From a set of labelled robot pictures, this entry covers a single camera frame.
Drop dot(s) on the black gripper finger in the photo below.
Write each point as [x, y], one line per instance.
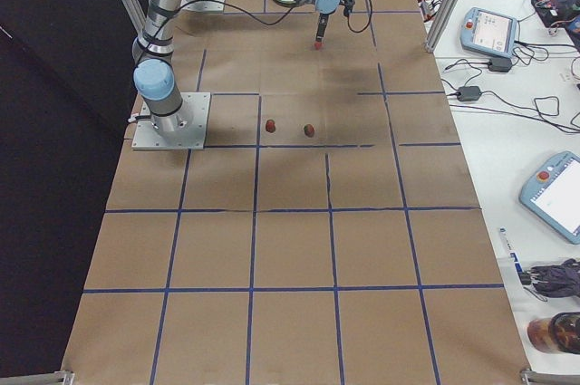
[323, 34]
[317, 34]

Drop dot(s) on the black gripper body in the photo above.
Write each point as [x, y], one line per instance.
[323, 19]

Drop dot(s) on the black power adapter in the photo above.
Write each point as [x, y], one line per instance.
[468, 93]

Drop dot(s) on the blue teach pendant far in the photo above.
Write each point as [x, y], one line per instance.
[487, 32]

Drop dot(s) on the blue teach pendant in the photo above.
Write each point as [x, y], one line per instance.
[552, 194]
[487, 32]

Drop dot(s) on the blue teach pendant near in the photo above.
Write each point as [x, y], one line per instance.
[552, 194]

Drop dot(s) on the black folded umbrella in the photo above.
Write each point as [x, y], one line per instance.
[553, 281]

